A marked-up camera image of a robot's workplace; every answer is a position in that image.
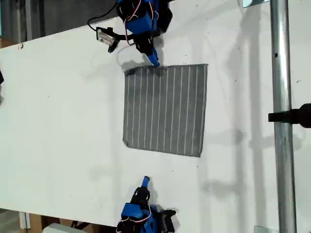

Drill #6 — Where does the white plastic object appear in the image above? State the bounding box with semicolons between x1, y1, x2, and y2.
42;222;76;233

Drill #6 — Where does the black post clamp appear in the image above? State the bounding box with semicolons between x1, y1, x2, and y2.
268;103;311;129

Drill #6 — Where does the white table leg bracket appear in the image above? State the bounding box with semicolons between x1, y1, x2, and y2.
18;212;31;230

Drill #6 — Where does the steel post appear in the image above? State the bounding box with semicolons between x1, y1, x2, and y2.
269;0;298;233

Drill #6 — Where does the grey white-striped towel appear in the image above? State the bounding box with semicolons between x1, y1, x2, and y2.
122;63;209;158

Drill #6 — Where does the brown cardboard box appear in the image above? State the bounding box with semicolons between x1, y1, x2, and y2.
26;213;119;233

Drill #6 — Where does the black camera cable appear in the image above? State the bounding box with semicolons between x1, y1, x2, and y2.
87;1;120;32

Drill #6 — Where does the black camera stalk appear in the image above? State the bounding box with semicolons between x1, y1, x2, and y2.
111;33;136;46

